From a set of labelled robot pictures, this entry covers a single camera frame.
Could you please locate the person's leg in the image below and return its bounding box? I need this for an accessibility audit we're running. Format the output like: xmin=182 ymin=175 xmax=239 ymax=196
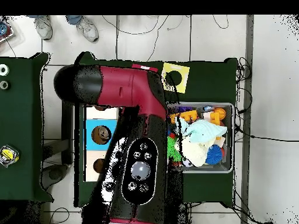
xmin=65 ymin=15 xmax=83 ymax=26

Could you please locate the orange toy building brick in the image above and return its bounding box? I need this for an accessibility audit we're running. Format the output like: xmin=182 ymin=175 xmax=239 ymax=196
xmin=209 ymin=111 xmax=222 ymax=127
xmin=169 ymin=110 xmax=199 ymax=124

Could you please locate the silver wire mesh bin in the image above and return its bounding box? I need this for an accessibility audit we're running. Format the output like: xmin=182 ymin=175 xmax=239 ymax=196
xmin=166 ymin=100 xmax=235 ymax=174

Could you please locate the yellow tape measure in package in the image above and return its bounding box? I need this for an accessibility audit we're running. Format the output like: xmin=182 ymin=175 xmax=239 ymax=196
xmin=0 ymin=144 xmax=20 ymax=168

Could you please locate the green fuzzy ball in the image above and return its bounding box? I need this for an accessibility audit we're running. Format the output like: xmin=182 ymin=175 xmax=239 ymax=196
xmin=166 ymin=135 xmax=183 ymax=162

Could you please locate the orange basketball toy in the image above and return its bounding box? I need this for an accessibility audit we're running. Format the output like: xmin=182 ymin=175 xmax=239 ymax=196
xmin=213 ymin=107 xmax=227 ymax=120

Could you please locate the red card with round hole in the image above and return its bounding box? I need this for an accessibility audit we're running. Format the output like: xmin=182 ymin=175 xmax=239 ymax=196
xmin=131 ymin=63 xmax=159 ymax=73

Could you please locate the black cable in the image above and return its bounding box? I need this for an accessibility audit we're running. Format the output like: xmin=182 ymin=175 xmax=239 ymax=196
xmin=101 ymin=15 xmax=170 ymax=36
xmin=234 ymin=124 xmax=299 ymax=142

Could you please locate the wooden box with three holes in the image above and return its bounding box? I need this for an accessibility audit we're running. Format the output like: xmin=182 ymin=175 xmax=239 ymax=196
xmin=84 ymin=105 xmax=120 ymax=183

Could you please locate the cream white cloth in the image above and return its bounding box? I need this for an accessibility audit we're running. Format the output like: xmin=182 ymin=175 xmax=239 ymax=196
xmin=175 ymin=136 xmax=217 ymax=168

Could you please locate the yellow card with round hole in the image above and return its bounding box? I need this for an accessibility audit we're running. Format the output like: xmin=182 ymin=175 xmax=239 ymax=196
xmin=160 ymin=62 xmax=190 ymax=95

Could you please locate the clear container with blue toy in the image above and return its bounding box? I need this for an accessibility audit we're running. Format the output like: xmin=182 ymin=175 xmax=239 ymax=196
xmin=0 ymin=19 xmax=15 ymax=44

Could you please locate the mint green cloth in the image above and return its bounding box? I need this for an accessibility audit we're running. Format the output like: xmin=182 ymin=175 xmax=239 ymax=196
xmin=177 ymin=116 xmax=228 ymax=144

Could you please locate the person's foot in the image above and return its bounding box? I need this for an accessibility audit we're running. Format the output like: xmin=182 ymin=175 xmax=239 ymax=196
xmin=34 ymin=15 xmax=54 ymax=41
xmin=76 ymin=16 xmax=99 ymax=43

